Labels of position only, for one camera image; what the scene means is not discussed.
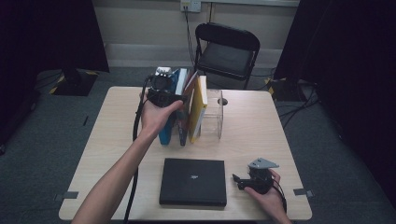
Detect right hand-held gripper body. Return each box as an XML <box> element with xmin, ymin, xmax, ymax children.
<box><xmin>247</xmin><ymin>157</ymin><xmax>280</xmax><ymax>196</ymax></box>

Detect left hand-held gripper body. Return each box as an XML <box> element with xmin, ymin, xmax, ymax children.
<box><xmin>146</xmin><ymin>66</ymin><xmax>182</xmax><ymax>108</ymax></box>

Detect yellow book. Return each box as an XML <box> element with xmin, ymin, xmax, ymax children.
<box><xmin>188</xmin><ymin>75</ymin><xmax>209</xmax><ymax>145</ymax></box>

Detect red illustrated book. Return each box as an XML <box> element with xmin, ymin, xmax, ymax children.
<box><xmin>175</xmin><ymin>67</ymin><xmax>201</xmax><ymax>147</ymax></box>

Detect clear acrylic book rack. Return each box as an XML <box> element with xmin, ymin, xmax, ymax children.
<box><xmin>199</xmin><ymin>89</ymin><xmax>224</xmax><ymax>140</ymax></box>

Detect blue book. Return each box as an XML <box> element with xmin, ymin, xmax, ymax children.
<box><xmin>158</xmin><ymin>67</ymin><xmax>182</xmax><ymax>147</ymax></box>

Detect black book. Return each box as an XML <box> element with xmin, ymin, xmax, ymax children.
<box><xmin>159</xmin><ymin>157</ymin><xmax>228</xmax><ymax>208</ymax></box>

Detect person's right hand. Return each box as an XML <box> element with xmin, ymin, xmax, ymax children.
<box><xmin>243</xmin><ymin>168</ymin><xmax>287</xmax><ymax>217</ymax></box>

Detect person's left hand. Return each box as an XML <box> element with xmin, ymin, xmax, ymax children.
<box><xmin>139</xmin><ymin>91</ymin><xmax>185</xmax><ymax>142</ymax></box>

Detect grey tape strip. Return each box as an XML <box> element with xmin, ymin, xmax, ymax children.
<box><xmin>292</xmin><ymin>188</ymin><xmax>315</xmax><ymax>199</ymax></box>
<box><xmin>53</xmin><ymin>190</ymin><xmax>79</xmax><ymax>202</ymax></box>

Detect black folding chair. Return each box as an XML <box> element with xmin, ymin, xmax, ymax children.
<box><xmin>191</xmin><ymin>21</ymin><xmax>262</xmax><ymax>91</ymax></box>

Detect black stand base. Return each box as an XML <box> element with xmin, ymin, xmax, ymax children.
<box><xmin>49</xmin><ymin>68</ymin><xmax>99</xmax><ymax>97</ymax></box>
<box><xmin>263</xmin><ymin>77</ymin><xmax>316</xmax><ymax>103</ymax></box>

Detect black curtain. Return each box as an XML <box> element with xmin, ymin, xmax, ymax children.
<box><xmin>0</xmin><ymin>0</ymin><xmax>110</xmax><ymax>147</ymax></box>
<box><xmin>273</xmin><ymin>0</ymin><xmax>396</xmax><ymax>200</ymax></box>

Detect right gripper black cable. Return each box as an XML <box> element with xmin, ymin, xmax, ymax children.
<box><xmin>271</xmin><ymin>177</ymin><xmax>288</xmax><ymax>213</ymax></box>

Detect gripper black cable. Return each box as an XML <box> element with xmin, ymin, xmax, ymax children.
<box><xmin>123</xmin><ymin>75</ymin><xmax>154</xmax><ymax>224</ymax></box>
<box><xmin>271</xmin><ymin>177</ymin><xmax>288</xmax><ymax>213</ymax></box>

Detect black power cable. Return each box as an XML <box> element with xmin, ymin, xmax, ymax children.
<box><xmin>183</xmin><ymin>6</ymin><xmax>201</xmax><ymax>76</ymax></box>

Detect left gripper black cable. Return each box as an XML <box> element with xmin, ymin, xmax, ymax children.
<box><xmin>123</xmin><ymin>75</ymin><xmax>154</xmax><ymax>224</ymax></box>

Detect black floor cables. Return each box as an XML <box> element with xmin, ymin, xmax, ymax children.
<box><xmin>276</xmin><ymin>81</ymin><xmax>321</xmax><ymax>129</ymax></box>

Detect white wall socket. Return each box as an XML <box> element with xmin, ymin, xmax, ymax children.
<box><xmin>179</xmin><ymin>0</ymin><xmax>203</xmax><ymax>14</ymax></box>

